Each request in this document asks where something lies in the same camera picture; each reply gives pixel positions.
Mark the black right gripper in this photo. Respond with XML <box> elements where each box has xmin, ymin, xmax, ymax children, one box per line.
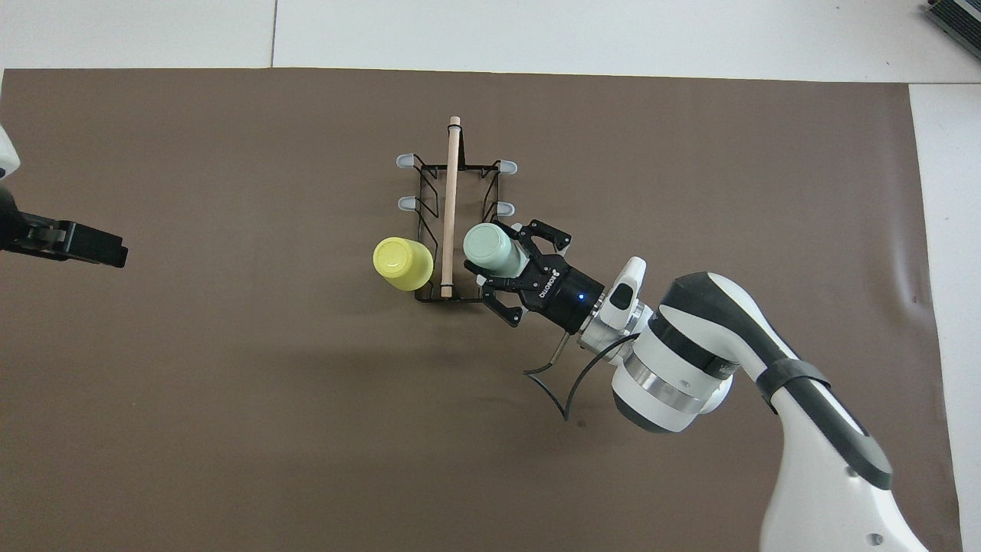
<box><xmin>474</xmin><ymin>219</ymin><xmax>608</xmax><ymax>336</ymax></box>

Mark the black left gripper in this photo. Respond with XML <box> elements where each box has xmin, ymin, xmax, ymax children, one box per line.
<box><xmin>0</xmin><ymin>188</ymin><xmax>129</xmax><ymax>269</ymax></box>

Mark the pale green plastic cup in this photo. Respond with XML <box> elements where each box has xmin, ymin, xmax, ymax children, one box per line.
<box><xmin>463</xmin><ymin>223</ymin><xmax>527</xmax><ymax>278</ymax></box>

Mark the yellow plastic cup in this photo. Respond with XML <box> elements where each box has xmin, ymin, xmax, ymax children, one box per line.
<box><xmin>373</xmin><ymin>237</ymin><xmax>435</xmax><ymax>292</ymax></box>

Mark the brown table mat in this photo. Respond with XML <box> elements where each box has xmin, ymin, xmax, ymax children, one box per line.
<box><xmin>0</xmin><ymin>67</ymin><xmax>963</xmax><ymax>552</ymax></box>

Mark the dark ribbed device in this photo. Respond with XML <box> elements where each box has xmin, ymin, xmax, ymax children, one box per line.
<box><xmin>924</xmin><ymin>0</ymin><xmax>981</xmax><ymax>58</ymax></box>

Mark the black wire cup rack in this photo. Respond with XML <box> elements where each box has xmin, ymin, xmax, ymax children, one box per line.
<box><xmin>396</xmin><ymin>116</ymin><xmax>519</xmax><ymax>302</ymax></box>

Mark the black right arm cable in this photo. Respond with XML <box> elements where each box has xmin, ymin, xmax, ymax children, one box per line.
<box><xmin>523</xmin><ymin>330</ymin><xmax>641</xmax><ymax>421</ymax></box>

